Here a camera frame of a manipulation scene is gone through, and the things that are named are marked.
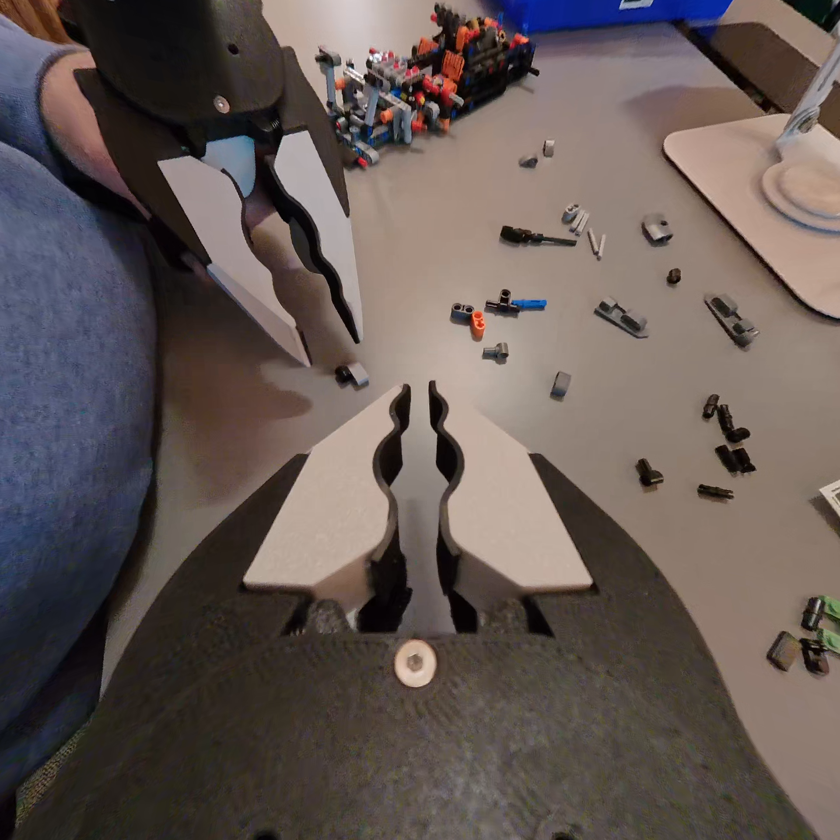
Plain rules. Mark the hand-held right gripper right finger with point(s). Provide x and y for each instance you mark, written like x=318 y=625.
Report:
x=512 y=518

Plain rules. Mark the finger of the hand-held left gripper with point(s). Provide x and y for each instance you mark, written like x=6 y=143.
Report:
x=223 y=236
x=321 y=203

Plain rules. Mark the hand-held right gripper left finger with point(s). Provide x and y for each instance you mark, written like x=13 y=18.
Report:
x=321 y=518

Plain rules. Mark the light grey two-hole liftarm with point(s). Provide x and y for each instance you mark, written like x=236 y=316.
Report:
x=569 y=213
x=359 y=375

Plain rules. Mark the person's left forearm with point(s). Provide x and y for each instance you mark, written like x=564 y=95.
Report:
x=26 y=85

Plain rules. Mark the black elbow connector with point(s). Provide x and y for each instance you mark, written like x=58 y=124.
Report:
x=648 y=472

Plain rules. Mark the lego car assembly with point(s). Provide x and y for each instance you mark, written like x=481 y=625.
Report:
x=426 y=79

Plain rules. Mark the person's left hand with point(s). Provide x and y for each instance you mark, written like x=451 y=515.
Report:
x=79 y=124

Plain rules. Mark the dark grey axle pin connector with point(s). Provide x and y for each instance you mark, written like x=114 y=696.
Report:
x=497 y=352

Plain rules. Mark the dark grey two-hole connector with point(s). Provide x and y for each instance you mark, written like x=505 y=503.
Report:
x=463 y=312

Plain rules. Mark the orange two-hole liftarm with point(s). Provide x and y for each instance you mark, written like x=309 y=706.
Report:
x=478 y=325

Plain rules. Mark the black connector with axle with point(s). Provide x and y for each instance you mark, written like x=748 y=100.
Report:
x=518 y=235

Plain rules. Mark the long black pin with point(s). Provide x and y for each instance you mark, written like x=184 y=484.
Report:
x=715 y=491

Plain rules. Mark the black T-shaped connector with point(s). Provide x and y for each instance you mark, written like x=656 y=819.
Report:
x=502 y=303

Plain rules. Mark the blue axle pin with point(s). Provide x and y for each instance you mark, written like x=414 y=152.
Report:
x=529 y=304

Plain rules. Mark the black pin connector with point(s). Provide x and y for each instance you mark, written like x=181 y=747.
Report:
x=725 y=458
x=745 y=460

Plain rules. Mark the person's blue sweater torso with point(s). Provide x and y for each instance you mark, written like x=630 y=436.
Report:
x=65 y=394

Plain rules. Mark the black friction pin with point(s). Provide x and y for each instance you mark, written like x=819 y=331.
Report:
x=711 y=407
x=738 y=434
x=725 y=418

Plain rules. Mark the dark grey panel piece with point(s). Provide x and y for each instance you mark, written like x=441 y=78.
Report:
x=620 y=316
x=732 y=319

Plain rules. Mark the black tile piece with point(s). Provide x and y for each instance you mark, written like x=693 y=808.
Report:
x=784 y=649

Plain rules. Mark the black connector piece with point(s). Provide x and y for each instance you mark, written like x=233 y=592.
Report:
x=814 y=613

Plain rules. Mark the printed sticker sheet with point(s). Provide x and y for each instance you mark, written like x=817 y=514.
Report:
x=831 y=502

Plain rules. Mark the light grey curved panel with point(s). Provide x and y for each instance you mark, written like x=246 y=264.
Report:
x=656 y=229

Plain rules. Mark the small black piece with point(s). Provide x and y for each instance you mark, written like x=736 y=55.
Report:
x=814 y=657

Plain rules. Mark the blue storage bin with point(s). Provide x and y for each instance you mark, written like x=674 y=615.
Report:
x=610 y=13

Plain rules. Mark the white desk stand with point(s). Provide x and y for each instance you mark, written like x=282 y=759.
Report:
x=722 y=177

